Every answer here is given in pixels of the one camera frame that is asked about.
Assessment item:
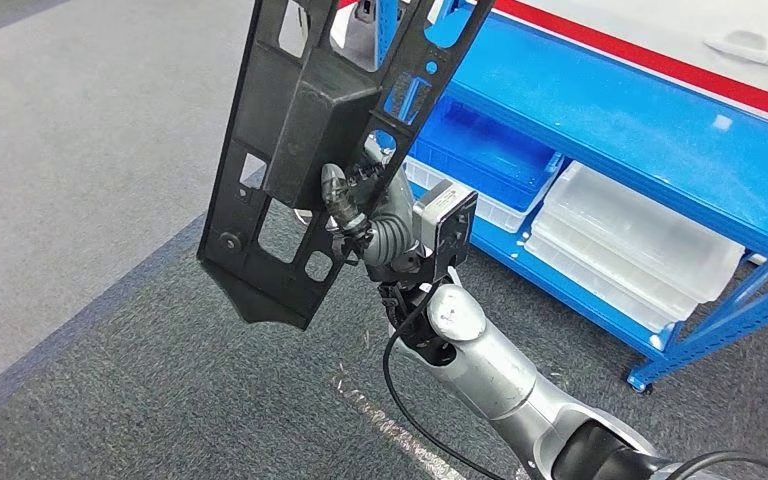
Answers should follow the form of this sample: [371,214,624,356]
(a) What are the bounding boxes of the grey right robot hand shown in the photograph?
[319,140,422,233]

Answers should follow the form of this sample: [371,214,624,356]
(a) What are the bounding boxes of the black plastic plate holder part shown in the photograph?
[196,0,497,331]

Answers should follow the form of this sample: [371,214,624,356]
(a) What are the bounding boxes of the blue plastic bin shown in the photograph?
[407,92,567,215]

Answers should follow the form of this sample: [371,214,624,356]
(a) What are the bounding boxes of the white floor tape strip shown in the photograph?
[330,380,475,480]

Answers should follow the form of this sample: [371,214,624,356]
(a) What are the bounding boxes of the blue steel shelving rack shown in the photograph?
[357,0,768,395]

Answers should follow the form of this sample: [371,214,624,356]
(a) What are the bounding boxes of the white car with red stripe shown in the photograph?
[489,0,768,130]

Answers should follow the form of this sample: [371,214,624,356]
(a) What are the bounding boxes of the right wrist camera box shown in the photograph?
[413,180,479,286]

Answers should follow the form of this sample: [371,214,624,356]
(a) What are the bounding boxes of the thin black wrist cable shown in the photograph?
[381,278,511,480]

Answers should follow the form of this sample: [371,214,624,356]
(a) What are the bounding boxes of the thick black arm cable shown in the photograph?
[662,450,768,480]

